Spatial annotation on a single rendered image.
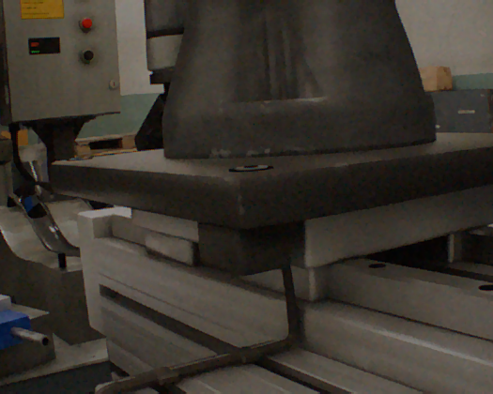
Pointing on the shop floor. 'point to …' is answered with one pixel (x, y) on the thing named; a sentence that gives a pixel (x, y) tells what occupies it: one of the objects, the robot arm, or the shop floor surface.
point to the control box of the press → (55, 70)
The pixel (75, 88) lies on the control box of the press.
